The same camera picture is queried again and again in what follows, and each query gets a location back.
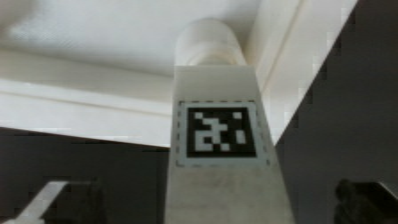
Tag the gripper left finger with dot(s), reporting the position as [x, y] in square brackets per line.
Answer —
[64, 204]

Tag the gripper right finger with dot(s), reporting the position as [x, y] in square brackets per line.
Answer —
[366, 203]

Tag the white table leg with tag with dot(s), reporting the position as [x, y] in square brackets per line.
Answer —
[226, 187]

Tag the white square tabletop part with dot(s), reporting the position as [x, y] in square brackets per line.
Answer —
[87, 60]

